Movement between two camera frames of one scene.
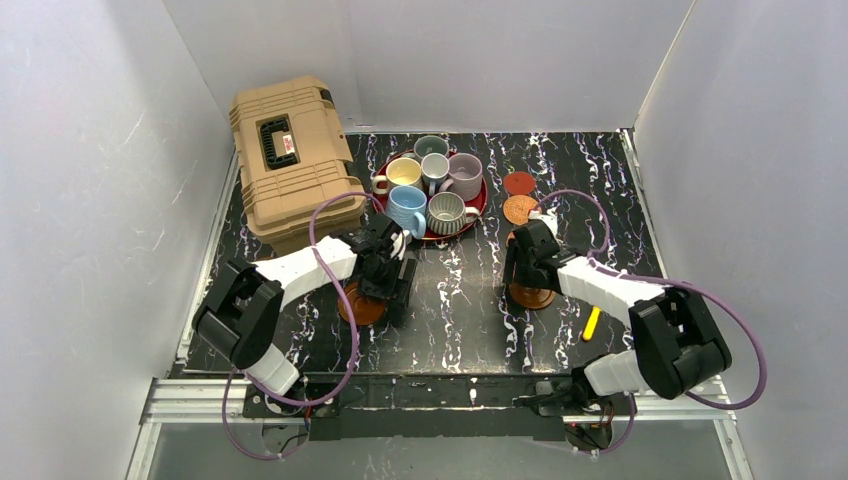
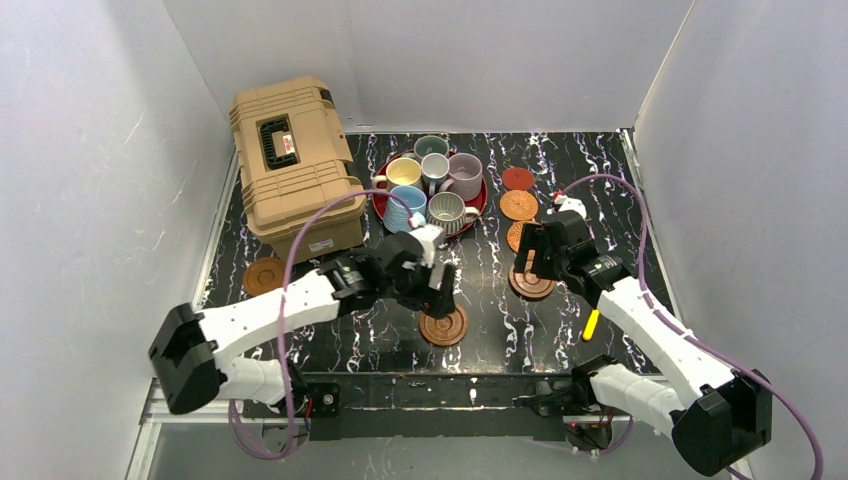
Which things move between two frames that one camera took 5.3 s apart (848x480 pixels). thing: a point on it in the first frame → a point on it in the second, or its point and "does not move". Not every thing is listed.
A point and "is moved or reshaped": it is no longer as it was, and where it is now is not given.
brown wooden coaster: [366, 309] → [447, 331]
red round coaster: [519, 183] does not move
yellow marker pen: [588, 332] does not move
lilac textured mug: [465, 171] does not move
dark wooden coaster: [531, 298] is moved or reshaped
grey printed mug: [434, 171] does not move
